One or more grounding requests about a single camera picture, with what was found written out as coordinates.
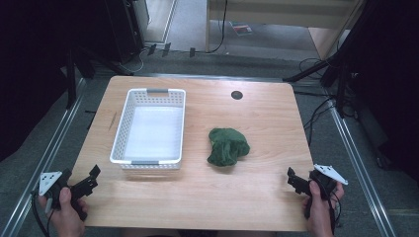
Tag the light wooden desk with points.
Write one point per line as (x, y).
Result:
(283, 13)

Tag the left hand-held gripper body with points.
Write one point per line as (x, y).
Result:
(49, 180)

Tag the person's right hand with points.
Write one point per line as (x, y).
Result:
(319, 214)

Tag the metal floor rail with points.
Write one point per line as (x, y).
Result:
(359, 171)
(39, 164)

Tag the black round table grommet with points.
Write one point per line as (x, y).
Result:
(236, 95)

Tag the person's left hand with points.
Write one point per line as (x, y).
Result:
(67, 217)

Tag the black power plug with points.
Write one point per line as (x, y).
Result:
(151, 49)
(166, 49)
(192, 52)

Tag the green broccoli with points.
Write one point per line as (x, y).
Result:
(227, 146)

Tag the white plastic basket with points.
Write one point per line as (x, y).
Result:
(150, 131)

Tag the black curtain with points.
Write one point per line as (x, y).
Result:
(33, 72)
(388, 82)

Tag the red book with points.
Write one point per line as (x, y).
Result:
(242, 29)

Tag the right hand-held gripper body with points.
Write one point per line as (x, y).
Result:
(326, 179)

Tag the black metal stand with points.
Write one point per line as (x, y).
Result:
(82, 65)
(332, 70)

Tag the black cabinet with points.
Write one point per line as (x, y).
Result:
(123, 29)

